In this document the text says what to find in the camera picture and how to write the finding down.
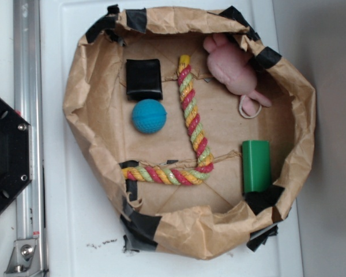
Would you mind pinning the black box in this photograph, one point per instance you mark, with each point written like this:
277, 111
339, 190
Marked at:
143, 80

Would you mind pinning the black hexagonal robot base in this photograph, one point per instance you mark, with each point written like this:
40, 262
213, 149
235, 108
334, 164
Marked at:
15, 164

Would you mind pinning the brown paper bag bin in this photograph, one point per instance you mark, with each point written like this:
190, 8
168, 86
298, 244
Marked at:
206, 220

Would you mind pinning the blue dimpled ball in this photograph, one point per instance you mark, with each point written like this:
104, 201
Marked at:
149, 116

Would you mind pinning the green rectangular block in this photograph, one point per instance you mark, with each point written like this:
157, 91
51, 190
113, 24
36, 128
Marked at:
256, 165

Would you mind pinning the pink plush bunny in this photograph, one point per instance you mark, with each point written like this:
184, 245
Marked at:
230, 65

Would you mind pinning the red yellow green rope toy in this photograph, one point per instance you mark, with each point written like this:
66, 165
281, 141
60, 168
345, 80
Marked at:
204, 165

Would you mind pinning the aluminium extrusion rail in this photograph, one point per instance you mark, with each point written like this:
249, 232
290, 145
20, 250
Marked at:
30, 203

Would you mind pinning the metal corner bracket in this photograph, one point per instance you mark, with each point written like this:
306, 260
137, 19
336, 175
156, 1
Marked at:
25, 258

